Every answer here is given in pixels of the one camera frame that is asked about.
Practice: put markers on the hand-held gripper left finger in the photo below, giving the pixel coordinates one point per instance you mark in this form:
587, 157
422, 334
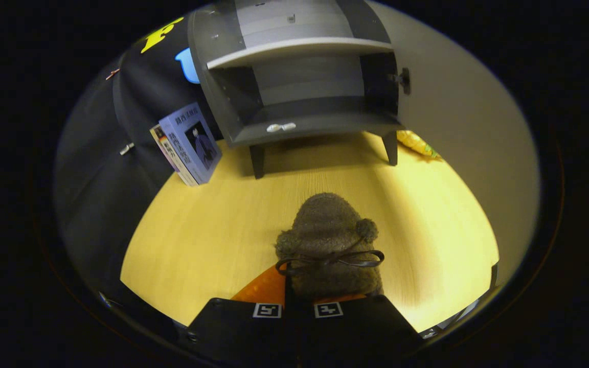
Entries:
233, 327

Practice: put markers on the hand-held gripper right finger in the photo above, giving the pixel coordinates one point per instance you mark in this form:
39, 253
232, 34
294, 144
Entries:
366, 327

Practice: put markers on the brown fuzzy shoe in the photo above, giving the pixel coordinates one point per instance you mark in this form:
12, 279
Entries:
325, 230

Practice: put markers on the grey shoe cabinet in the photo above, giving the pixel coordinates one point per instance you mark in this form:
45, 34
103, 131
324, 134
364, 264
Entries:
299, 82

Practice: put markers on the white book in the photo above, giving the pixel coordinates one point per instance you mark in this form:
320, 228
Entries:
169, 156

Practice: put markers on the blue book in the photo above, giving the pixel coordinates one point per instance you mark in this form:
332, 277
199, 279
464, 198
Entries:
192, 143

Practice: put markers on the yellow plush toy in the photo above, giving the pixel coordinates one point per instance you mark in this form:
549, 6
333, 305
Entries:
416, 143

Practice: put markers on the black backdrop cloth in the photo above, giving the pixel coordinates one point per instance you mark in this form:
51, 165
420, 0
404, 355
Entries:
95, 194

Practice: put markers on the silver clip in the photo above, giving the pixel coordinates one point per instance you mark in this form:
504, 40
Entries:
127, 148

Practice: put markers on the red clip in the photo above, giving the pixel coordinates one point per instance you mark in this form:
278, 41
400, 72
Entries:
112, 74

